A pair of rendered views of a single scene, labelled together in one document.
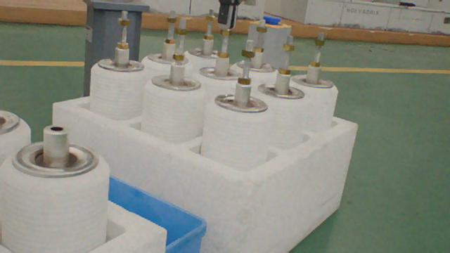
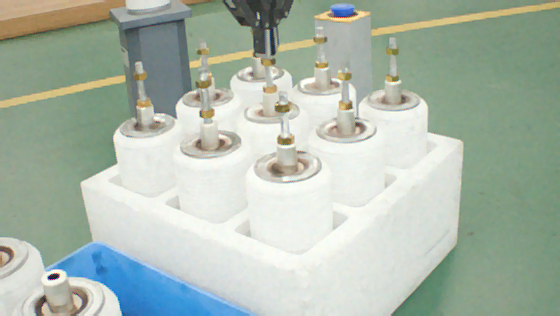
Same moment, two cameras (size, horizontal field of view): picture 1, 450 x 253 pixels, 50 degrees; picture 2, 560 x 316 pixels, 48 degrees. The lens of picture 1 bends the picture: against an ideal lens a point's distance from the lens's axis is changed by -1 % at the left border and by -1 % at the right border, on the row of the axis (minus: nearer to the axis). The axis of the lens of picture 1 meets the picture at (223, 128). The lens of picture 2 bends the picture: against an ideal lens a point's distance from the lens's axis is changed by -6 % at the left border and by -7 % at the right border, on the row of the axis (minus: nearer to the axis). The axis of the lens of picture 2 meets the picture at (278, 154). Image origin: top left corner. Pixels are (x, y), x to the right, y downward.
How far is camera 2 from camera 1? 0.18 m
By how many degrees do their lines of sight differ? 9
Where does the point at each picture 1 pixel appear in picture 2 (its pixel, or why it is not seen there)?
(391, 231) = (518, 267)
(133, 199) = (181, 294)
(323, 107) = (409, 133)
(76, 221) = not seen: outside the picture
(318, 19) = not seen: outside the picture
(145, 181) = (192, 270)
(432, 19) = not seen: outside the picture
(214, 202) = (269, 294)
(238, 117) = (281, 191)
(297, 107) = (366, 151)
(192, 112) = (233, 180)
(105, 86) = (130, 158)
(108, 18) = (143, 36)
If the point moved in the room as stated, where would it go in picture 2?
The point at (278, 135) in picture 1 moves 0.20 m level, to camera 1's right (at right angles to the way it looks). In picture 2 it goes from (348, 189) to (509, 187)
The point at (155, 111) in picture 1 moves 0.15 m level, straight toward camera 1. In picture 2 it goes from (189, 186) to (178, 256)
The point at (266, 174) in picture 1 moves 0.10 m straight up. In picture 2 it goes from (326, 254) to (323, 170)
